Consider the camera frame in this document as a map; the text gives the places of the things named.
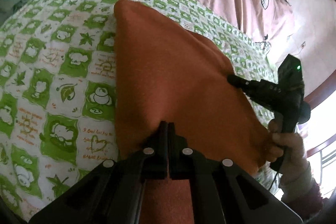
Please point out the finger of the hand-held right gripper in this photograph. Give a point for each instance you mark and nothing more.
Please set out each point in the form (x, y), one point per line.
(249, 84)
(263, 102)

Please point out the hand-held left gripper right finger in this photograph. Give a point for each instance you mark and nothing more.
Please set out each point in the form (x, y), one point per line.
(172, 150)

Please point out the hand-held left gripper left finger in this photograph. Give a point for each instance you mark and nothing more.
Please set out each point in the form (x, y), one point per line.
(164, 150)

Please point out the rust orange knit sweater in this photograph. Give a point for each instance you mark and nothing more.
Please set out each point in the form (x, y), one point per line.
(168, 69)

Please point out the person's right forearm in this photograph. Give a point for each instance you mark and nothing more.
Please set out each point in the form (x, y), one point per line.
(299, 184)

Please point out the person's right hand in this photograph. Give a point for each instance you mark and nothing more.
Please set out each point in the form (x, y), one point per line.
(292, 146)

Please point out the purple floral bedsheet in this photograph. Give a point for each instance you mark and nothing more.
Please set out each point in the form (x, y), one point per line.
(263, 179)

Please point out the green checkered cartoon blanket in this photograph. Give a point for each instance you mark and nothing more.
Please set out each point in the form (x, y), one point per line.
(65, 56)

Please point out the reddish wooden frame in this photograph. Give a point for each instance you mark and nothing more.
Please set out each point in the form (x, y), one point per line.
(317, 94)

